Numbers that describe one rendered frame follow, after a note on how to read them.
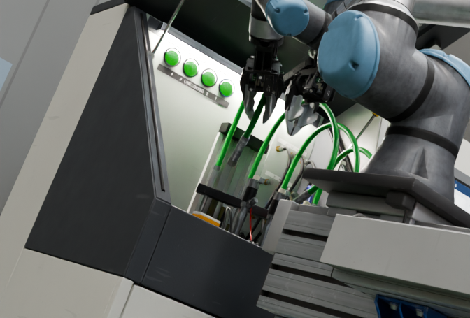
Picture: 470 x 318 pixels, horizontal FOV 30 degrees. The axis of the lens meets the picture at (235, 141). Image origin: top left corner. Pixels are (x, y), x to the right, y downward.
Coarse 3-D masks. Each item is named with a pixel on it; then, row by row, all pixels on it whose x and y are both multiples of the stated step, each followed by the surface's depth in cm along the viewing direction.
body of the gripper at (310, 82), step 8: (312, 56) 206; (304, 72) 201; (312, 72) 198; (296, 80) 202; (304, 80) 202; (312, 80) 197; (320, 80) 198; (296, 88) 202; (304, 88) 198; (312, 88) 198; (320, 88) 199; (328, 88) 199; (304, 96) 203; (312, 96) 202; (320, 96) 199; (328, 96) 199
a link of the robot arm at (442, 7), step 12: (420, 0) 185; (432, 0) 185; (444, 0) 184; (456, 0) 184; (468, 0) 183; (420, 12) 186; (432, 12) 185; (444, 12) 184; (456, 12) 184; (468, 12) 183; (444, 24) 187; (456, 24) 186; (468, 24) 185
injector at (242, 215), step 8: (248, 184) 206; (256, 184) 206; (248, 192) 205; (256, 192) 206; (248, 200) 205; (256, 200) 204; (248, 208) 205; (240, 216) 204; (240, 224) 204; (232, 232) 204
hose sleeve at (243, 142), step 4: (240, 140) 195; (244, 140) 194; (240, 144) 195; (244, 144) 195; (236, 148) 196; (240, 148) 196; (236, 152) 197; (240, 152) 197; (232, 156) 198; (236, 156) 197; (232, 160) 198; (236, 160) 199
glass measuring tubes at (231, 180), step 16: (224, 128) 233; (240, 128) 234; (256, 144) 236; (208, 160) 232; (224, 160) 234; (240, 160) 235; (208, 176) 230; (224, 176) 232; (240, 176) 235; (224, 192) 234; (240, 192) 235; (192, 208) 229; (208, 208) 230; (224, 208) 232
